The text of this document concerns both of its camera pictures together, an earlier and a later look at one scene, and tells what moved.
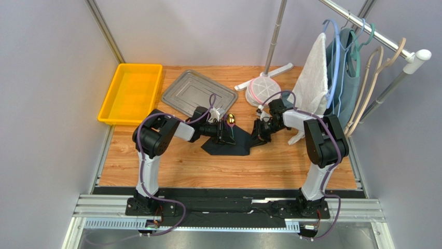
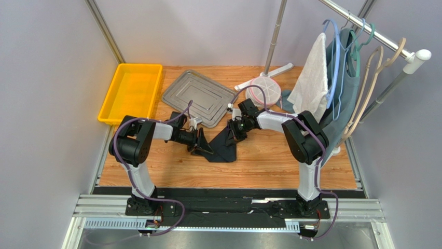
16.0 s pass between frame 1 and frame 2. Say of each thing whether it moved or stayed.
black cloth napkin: moved
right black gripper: moved
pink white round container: stayed
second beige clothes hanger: stayed
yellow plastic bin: stayed
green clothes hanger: stayed
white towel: stayed
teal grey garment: stayed
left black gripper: moved
